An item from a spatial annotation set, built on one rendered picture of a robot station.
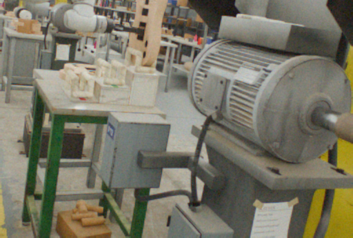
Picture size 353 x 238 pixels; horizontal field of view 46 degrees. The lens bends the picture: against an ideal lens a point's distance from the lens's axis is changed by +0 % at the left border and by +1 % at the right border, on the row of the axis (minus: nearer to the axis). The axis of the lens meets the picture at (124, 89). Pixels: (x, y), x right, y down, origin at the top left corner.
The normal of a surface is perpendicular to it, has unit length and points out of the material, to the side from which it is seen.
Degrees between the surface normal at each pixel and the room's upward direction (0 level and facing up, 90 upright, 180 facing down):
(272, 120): 97
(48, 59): 90
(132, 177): 90
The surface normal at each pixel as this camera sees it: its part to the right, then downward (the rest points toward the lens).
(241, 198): -0.93, -0.07
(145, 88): 0.31, 0.23
